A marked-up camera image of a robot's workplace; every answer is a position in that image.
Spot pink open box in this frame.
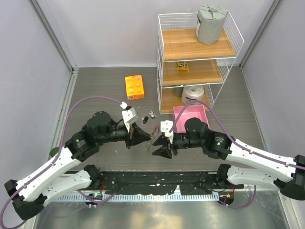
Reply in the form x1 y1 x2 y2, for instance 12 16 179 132
174 104 209 133

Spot metal keyring holder red grip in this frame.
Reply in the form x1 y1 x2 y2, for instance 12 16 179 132
145 124 159 152

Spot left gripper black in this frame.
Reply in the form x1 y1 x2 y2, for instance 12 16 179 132
97 121 151 148

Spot yellow snack packet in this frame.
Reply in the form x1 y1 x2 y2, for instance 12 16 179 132
176 61 189 72

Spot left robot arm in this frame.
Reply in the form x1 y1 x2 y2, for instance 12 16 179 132
4 111 151 220

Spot black tag key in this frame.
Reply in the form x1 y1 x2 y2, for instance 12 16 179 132
142 116 149 125

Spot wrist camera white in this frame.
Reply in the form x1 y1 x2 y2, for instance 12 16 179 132
160 120 173 139
120 102 139 133

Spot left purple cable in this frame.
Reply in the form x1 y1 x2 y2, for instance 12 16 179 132
0 96 123 229

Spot white wire shelf rack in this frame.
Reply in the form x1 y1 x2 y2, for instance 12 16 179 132
157 12 244 115

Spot orange cardboard box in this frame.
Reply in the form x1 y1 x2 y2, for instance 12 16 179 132
125 75 145 100

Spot grey can on shelf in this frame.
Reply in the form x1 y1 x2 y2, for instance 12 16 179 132
173 86 183 97

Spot white slotted cable duct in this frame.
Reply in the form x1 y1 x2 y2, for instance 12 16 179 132
54 192 219 203

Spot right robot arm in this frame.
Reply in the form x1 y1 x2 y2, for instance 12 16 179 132
152 118 305 200

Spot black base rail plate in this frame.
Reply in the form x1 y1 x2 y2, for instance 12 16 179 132
92 171 244 196

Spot grey wrapped paper roll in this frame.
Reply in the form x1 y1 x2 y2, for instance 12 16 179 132
195 4 227 44

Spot white paper roll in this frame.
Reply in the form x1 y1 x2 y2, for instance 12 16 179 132
181 85 204 104

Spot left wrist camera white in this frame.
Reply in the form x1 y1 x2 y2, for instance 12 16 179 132
120 102 139 133

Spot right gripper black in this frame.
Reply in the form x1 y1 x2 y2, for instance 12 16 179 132
152 132 204 158

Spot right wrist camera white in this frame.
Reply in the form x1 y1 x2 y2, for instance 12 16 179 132
160 120 173 139

